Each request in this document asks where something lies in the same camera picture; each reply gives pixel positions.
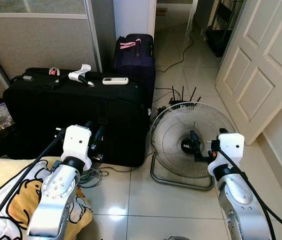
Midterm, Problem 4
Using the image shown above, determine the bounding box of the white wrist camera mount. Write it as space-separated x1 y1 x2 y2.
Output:
61 125 92 171
208 132 245 177

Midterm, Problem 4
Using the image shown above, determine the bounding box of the white remote control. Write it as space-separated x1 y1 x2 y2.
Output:
102 77 129 86

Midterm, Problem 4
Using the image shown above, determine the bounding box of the white paper luggage tag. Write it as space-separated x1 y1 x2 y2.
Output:
68 64 95 87

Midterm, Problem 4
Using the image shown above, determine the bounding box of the black trolley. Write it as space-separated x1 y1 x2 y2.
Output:
204 0 247 57

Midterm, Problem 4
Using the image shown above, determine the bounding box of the grey partition panel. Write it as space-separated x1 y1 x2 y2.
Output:
0 0 104 90

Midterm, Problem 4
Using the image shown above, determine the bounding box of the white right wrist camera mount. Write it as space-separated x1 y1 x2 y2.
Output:
208 132 245 177

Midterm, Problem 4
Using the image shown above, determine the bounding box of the yellow cartoon print blanket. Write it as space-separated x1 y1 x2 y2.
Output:
0 156 94 240

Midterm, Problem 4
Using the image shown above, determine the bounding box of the large black suitcase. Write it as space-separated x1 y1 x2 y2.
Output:
3 67 152 168

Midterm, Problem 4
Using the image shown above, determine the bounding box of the coiled grey cable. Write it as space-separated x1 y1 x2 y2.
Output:
78 167 112 189

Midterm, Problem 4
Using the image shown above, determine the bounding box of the grey floor fan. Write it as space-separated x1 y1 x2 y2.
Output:
149 101 237 192

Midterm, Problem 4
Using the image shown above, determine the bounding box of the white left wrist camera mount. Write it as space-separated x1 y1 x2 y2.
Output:
61 125 92 171

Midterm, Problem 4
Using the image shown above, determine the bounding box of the grey right robot leg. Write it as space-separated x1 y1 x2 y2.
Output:
163 235 192 240

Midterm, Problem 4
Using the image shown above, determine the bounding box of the pink ribbon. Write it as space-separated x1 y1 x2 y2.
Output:
119 41 137 51

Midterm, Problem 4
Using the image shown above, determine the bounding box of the black router with antennas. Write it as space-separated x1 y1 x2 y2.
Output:
153 86 202 114

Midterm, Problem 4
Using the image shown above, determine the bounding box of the purple suitcase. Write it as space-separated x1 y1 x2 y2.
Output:
113 33 156 103

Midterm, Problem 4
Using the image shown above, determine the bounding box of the thin black floor cable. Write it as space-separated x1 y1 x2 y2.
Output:
156 27 194 74

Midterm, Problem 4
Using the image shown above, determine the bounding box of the white panelled door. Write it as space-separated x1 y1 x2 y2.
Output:
216 0 282 146

